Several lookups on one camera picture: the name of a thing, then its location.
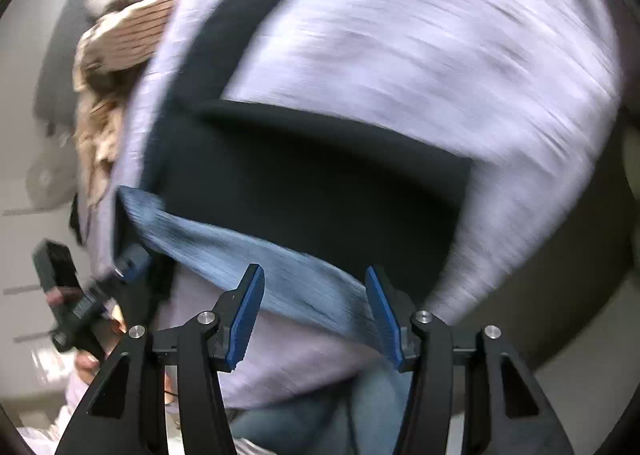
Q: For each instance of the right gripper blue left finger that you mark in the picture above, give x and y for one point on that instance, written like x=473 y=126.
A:
x=238 y=311

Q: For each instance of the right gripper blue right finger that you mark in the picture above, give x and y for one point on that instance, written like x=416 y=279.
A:
x=391 y=310

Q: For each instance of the black pants with patterned trim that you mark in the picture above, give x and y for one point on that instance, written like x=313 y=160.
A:
x=313 y=199

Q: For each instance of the beige striped clothing pile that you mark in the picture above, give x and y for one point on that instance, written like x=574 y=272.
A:
x=109 y=58

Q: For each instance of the person's left hand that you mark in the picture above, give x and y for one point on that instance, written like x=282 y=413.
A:
x=108 y=329

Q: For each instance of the lavender embossed bedspread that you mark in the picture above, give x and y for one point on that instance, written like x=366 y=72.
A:
x=527 y=90

